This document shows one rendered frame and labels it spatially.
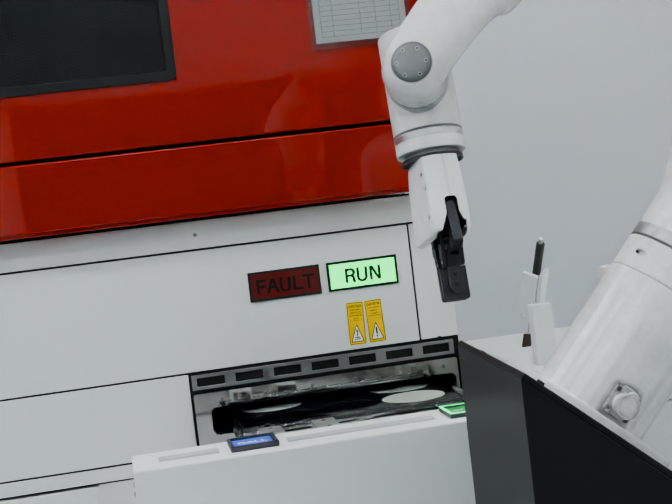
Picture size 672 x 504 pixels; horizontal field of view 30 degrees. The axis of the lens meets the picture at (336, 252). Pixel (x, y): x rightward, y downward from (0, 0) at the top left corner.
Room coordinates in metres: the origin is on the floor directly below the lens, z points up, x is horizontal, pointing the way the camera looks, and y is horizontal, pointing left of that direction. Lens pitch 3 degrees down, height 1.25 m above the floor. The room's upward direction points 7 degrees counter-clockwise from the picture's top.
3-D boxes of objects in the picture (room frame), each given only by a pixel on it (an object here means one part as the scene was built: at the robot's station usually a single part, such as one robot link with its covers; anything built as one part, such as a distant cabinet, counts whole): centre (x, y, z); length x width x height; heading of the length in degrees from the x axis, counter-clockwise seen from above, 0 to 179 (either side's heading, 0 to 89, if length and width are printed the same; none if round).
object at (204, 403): (2.04, 0.04, 0.89); 0.44 x 0.02 x 0.10; 100
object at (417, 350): (2.05, 0.04, 0.96); 0.44 x 0.01 x 0.02; 100
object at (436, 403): (1.90, 0.00, 0.90); 0.38 x 0.01 x 0.01; 100
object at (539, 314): (1.77, -0.27, 1.03); 0.06 x 0.04 x 0.13; 10
